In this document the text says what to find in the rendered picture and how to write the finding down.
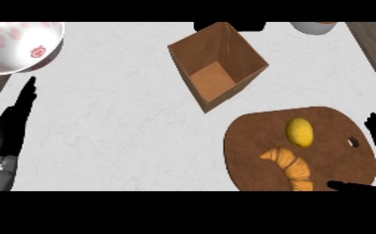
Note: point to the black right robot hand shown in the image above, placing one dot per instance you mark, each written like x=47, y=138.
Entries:
x=353, y=186

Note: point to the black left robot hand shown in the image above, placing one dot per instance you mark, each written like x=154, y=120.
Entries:
x=18, y=118

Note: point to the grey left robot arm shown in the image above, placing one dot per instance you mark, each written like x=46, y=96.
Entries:
x=6, y=173

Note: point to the yellow lemon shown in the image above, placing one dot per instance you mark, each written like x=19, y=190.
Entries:
x=300, y=132

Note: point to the brown wooden cutting board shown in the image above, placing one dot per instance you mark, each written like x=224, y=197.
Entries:
x=275, y=135

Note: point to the brown cardboard box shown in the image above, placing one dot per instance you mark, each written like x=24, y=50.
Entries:
x=217, y=66

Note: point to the golden croissant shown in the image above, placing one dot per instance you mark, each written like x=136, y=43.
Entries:
x=292, y=167

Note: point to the white bowl with red print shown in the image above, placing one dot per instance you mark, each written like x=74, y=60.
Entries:
x=24, y=47

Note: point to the grey cup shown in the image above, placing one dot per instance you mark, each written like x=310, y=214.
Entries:
x=313, y=27

